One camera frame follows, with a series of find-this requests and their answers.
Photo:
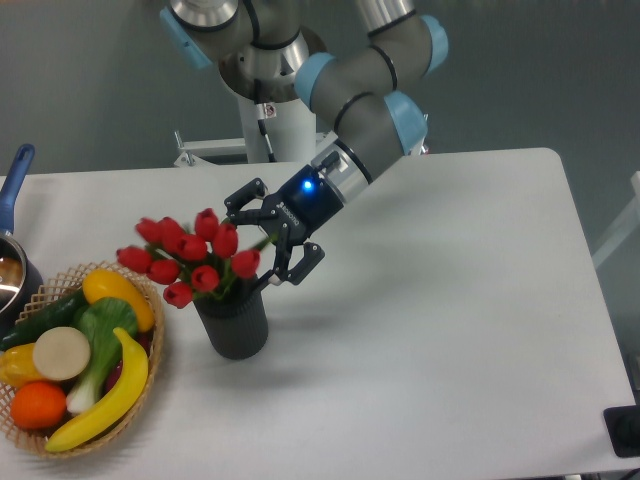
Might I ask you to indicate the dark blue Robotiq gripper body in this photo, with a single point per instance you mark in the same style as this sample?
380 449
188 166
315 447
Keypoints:
301 206

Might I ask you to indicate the red tulip bouquet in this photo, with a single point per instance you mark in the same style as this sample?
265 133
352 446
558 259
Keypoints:
202 263

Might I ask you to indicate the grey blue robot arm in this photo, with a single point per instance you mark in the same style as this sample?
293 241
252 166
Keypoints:
346 121

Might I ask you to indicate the dark grey ribbed vase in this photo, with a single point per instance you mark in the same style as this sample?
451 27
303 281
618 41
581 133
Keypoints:
237 327

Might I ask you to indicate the yellow banana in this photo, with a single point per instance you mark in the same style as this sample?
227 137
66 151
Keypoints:
113 406

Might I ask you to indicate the green bok choy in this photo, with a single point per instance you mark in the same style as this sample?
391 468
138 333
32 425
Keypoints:
97 324

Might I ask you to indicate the green cucumber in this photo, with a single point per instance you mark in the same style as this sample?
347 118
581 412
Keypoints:
59 313

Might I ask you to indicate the beige round radish slice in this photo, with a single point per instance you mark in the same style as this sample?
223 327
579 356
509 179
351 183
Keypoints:
61 353

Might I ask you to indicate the orange fruit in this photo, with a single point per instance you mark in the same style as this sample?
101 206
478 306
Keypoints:
38 405

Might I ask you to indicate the yellow bell pepper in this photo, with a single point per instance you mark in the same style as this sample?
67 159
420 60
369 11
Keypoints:
18 368

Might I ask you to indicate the black device at table edge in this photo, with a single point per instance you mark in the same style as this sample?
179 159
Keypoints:
622 424

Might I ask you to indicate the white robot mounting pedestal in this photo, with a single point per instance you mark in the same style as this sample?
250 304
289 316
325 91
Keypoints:
271 132

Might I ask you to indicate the blue handled steel pot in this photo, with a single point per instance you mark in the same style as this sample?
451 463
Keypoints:
20 279

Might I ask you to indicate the white frame at right edge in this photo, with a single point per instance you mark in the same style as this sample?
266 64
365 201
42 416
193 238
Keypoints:
620 229

